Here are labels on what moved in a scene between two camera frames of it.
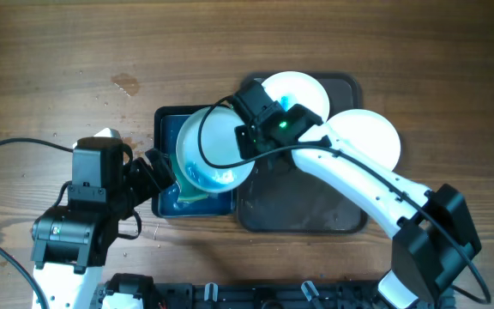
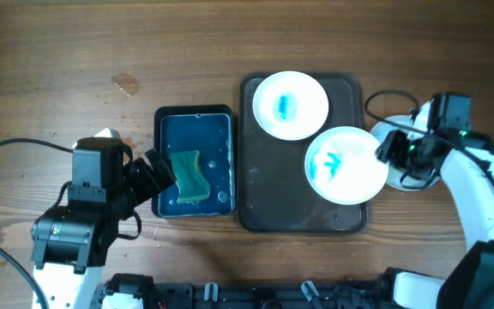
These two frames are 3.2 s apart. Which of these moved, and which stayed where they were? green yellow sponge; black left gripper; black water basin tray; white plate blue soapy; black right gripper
Moved: black right gripper; white plate blue soapy
Stayed: black left gripper; green yellow sponge; black water basin tray
